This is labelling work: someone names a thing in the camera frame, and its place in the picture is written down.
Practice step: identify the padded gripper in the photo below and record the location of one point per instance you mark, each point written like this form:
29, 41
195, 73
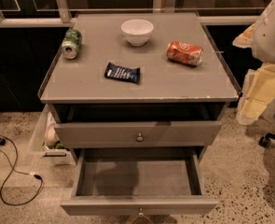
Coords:
269, 36

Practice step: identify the grey drawer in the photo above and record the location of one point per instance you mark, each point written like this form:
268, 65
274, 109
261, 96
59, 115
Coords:
127, 181
138, 134

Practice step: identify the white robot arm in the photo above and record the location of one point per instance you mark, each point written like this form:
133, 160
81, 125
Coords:
267, 18

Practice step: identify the grey top drawer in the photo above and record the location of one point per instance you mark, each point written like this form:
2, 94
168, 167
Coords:
138, 134

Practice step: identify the grey drawer cabinet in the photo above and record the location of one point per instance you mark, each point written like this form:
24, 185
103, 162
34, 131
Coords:
151, 80

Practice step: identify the black chair base leg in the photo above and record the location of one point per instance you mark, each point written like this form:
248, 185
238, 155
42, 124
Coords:
264, 141

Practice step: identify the orange soda can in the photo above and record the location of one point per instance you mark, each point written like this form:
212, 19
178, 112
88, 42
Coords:
184, 53

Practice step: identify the dark blue snack packet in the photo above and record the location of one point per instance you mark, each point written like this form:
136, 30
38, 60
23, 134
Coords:
120, 73

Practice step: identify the white ceramic bowl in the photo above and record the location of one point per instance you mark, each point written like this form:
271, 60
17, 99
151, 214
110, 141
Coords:
137, 32

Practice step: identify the green soda can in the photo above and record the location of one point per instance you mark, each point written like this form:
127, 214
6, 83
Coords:
71, 43

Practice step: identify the clear plastic storage bin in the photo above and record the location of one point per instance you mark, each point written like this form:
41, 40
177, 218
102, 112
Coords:
45, 143

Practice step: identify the metal window railing frame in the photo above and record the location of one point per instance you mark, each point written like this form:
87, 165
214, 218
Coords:
21, 13

